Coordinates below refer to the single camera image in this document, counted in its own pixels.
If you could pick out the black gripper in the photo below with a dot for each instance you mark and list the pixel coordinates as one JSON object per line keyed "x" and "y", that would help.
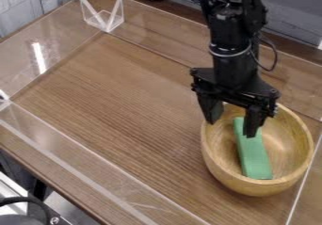
{"x": 233, "y": 81}

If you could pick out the brown wooden bowl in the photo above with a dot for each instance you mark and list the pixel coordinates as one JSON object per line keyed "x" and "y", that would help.
{"x": 289, "y": 145}

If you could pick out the green rectangular block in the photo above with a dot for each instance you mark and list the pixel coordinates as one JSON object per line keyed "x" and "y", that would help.
{"x": 253, "y": 153}

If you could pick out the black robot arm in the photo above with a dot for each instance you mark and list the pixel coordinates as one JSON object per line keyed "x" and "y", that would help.
{"x": 234, "y": 22}

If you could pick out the clear acrylic tray enclosure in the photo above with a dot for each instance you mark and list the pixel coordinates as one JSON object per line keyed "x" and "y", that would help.
{"x": 102, "y": 121}

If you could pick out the clear acrylic corner bracket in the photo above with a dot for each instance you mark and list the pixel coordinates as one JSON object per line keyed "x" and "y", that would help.
{"x": 105, "y": 20}

